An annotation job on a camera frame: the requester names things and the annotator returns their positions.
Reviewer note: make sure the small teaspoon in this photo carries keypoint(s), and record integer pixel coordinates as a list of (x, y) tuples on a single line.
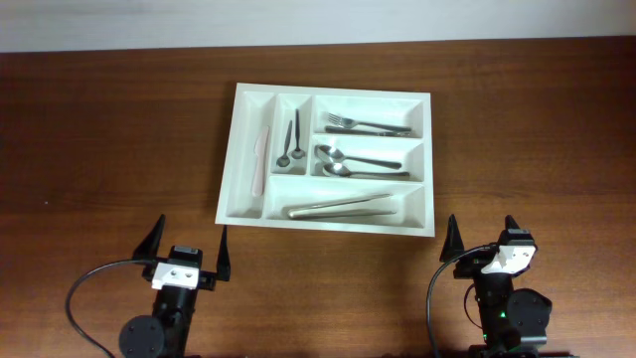
[(283, 160), (298, 153)]

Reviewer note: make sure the metal fork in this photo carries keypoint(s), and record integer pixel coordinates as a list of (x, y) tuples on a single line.
[(350, 123), (341, 130)]

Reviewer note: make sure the white plastic cutlery tray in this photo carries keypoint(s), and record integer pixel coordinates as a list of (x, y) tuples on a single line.
[(299, 184)]

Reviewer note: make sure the metal tongs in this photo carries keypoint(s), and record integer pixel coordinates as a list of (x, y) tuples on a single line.
[(362, 206)]

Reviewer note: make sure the large metal spoon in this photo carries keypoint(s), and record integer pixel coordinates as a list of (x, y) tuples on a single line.
[(339, 170), (332, 154)]

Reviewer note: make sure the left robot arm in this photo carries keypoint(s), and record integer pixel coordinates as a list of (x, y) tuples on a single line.
[(164, 332)]

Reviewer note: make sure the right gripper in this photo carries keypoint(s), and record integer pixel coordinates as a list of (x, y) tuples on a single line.
[(453, 242)]

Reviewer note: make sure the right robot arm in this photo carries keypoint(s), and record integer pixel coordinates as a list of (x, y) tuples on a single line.
[(513, 321)]

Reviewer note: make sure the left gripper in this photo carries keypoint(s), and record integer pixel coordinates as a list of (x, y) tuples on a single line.
[(208, 279)]

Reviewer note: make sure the pink plastic knife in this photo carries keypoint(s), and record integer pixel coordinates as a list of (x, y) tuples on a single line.
[(260, 147)]

